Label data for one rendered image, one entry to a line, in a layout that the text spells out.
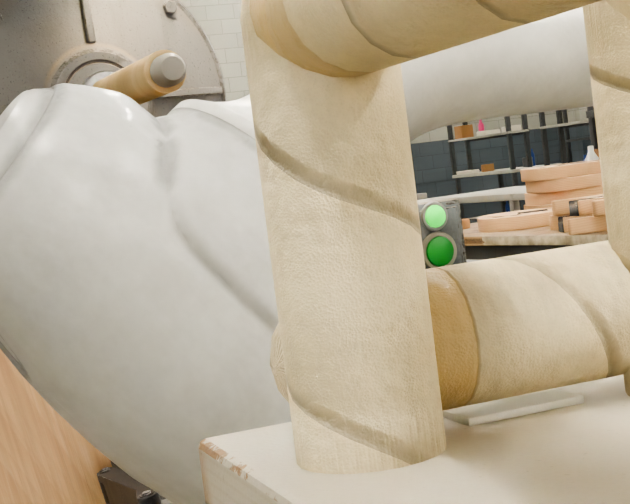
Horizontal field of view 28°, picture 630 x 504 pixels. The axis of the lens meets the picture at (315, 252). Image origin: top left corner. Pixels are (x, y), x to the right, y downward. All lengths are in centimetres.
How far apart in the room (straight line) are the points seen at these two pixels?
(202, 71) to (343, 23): 97
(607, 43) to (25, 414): 59
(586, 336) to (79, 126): 23
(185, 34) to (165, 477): 75
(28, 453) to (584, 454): 61
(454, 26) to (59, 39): 96
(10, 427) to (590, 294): 58
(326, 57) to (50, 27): 92
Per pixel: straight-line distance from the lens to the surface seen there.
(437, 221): 124
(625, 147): 29
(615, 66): 29
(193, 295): 45
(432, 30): 20
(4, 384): 82
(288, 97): 25
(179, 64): 92
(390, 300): 25
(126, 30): 116
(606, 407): 29
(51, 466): 83
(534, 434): 27
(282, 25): 24
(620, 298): 29
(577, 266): 29
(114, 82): 102
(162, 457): 47
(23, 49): 114
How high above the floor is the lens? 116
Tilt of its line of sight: 4 degrees down
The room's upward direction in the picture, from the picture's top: 7 degrees counter-clockwise
